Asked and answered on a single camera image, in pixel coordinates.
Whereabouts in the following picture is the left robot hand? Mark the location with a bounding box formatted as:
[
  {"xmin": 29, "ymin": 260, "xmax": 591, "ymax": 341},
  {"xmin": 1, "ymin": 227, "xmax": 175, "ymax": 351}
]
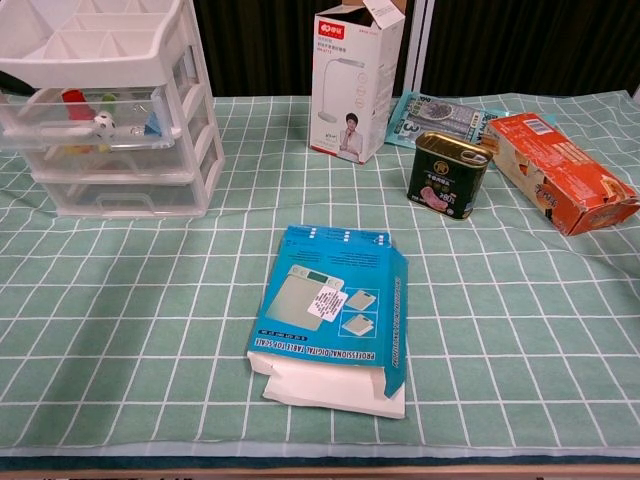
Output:
[{"xmin": 0, "ymin": 69, "xmax": 37, "ymax": 97}]

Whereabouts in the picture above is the red plastic cap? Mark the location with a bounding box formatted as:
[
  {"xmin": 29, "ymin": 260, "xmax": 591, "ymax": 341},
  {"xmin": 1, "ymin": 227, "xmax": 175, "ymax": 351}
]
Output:
[{"xmin": 60, "ymin": 88, "xmax": 96, "ymax": 122}]

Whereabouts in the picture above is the white plastic drawer unit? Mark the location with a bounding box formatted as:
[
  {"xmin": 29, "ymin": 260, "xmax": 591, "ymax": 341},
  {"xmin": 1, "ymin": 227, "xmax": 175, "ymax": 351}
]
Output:
[{"xmin": 0, "ymin": 0, "xmax": 226, "ymax": 219}]

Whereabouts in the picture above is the green pen with football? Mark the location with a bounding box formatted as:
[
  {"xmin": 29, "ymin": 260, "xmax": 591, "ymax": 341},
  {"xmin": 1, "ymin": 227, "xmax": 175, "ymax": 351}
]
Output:
[{"xmin": 92, "ymin": 93, "xmax": 122, "ymax": 142}]

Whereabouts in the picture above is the blue plastic piece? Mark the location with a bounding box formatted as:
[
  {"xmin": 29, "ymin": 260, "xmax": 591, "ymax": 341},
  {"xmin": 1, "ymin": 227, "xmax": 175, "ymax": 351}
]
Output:
[{"xmin": 142, "ymin": 109, "xmax": 165, "ymax": 138}]

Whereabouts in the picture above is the green checked tablecloth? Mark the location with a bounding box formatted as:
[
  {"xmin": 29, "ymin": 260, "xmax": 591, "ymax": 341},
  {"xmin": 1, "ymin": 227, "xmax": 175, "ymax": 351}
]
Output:
[{"xmin": 0, "ymin": 89, "xmax": 640, "ymax": 459}]

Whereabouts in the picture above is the white desk lamp box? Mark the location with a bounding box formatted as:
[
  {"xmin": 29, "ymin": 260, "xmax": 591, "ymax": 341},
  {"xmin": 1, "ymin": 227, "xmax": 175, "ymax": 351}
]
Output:
[{"xmin": 308, "ymin": 0, "xmax": 407, "ymax": 165}]

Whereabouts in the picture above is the blue kitchen scale box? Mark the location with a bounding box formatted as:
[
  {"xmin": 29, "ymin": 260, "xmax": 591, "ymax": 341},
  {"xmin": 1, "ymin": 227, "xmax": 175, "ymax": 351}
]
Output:
[{"xmin": 246, "ymin": 224, "xmax": 410, "ymax": 420}]

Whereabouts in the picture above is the teal snack packet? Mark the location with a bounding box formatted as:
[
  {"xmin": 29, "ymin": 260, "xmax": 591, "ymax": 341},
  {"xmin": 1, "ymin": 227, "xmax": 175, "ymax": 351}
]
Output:
[{"xmin": 383, "ymin": 89, "xmax": 557, "ymax": 151}]

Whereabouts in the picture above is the green luncheon meat can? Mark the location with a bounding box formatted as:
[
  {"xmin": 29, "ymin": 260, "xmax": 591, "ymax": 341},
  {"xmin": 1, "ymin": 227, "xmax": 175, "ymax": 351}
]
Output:
[{"xmin": 406, "ymin": 131, "xmax": 495, "ymax": 221}]

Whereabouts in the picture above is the orange carton box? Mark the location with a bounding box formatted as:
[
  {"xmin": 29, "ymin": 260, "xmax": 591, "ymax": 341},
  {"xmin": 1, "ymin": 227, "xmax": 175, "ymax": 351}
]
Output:
[{"xmin": 485, "ymin": 112, "xmax": 640, "ymax": 237}]

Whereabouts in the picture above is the white frame pole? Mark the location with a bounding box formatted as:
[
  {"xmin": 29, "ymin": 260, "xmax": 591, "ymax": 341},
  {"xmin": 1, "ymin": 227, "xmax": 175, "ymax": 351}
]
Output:
[{"xmin": 407, "ymin": 0, "xmax": 437, "ymax": 99}]

